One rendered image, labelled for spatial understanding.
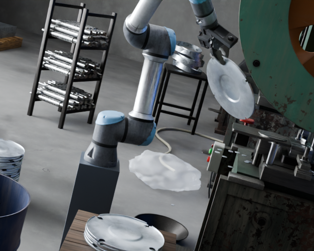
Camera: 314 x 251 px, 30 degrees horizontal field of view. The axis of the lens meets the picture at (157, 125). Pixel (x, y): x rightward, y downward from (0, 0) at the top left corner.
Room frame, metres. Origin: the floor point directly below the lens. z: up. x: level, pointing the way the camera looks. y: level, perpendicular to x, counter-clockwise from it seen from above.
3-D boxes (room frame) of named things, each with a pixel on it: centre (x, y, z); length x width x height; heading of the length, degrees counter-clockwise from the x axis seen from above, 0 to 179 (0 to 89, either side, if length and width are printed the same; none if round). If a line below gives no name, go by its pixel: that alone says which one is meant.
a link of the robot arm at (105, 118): (2.48, 0.20, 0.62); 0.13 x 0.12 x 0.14; 109
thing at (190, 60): (5.46, -0.14, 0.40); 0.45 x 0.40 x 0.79; 7
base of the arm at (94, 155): (2.48, 0.21, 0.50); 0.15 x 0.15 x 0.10
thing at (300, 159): (2.21, -0.59, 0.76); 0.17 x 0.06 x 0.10; 175
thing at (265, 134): (2.39, -0.44, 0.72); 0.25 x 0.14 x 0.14; 85
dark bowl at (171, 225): (2.83, -0.15, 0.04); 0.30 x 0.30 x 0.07
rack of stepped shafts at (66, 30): (4.62, 0.80, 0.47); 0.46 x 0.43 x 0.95; 65
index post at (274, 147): (2.21, -0.47, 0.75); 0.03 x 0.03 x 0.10; 85
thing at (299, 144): (2.38, -0.60, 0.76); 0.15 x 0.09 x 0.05; 175
